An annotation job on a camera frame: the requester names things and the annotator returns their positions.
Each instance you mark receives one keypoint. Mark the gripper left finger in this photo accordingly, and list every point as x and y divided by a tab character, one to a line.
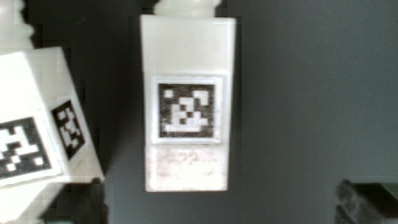
79	206

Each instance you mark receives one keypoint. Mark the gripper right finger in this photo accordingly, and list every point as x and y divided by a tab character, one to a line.
367	203

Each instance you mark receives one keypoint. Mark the white leg with tag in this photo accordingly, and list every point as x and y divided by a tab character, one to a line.
190	68

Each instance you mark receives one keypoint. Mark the white leg right rear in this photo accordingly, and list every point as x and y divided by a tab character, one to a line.
47	149

